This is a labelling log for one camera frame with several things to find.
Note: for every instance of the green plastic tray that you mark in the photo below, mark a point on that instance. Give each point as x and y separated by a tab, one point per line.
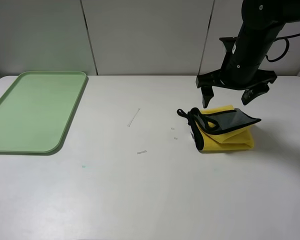
37	110

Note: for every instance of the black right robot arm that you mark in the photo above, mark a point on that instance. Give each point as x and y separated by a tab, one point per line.
262	22

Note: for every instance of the yellow towel with black trim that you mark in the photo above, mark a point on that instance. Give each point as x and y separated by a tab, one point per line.
220	129

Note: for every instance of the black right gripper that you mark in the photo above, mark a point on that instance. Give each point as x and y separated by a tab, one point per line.
251	79

